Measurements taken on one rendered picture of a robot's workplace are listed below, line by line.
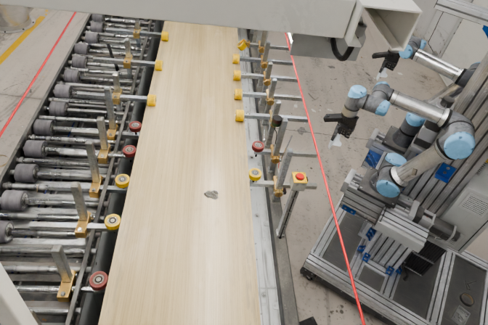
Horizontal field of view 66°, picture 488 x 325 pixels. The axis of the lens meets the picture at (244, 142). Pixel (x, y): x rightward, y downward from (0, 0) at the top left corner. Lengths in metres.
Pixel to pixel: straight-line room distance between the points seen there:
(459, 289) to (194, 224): 2.03
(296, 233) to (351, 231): 0.45
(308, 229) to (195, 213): 1.41
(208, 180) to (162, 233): 0.44
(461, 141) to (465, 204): 0.62
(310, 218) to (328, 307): 0.76
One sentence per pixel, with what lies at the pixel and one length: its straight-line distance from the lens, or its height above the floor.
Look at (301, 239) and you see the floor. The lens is 3.23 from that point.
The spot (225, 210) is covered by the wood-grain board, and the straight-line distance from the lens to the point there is 2.13.
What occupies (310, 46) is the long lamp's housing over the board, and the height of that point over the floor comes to 2.32.
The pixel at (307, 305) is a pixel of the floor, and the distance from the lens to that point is 2.97.
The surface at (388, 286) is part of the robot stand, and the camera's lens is 3.00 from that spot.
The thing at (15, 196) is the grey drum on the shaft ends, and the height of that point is 0.85.
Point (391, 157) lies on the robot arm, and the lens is 2.20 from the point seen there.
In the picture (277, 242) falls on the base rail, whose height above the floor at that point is 0.70.
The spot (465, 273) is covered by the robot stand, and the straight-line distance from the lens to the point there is 3.41.
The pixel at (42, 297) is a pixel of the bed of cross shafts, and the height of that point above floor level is 0.71.
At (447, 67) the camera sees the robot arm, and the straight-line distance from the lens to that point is 2.44.
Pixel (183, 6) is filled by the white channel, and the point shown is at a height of 2.43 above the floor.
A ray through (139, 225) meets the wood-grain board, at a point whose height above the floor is 0.90.
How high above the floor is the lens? 2.61
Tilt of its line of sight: 43 degrees down
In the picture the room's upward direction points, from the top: 10 degrees clockwise
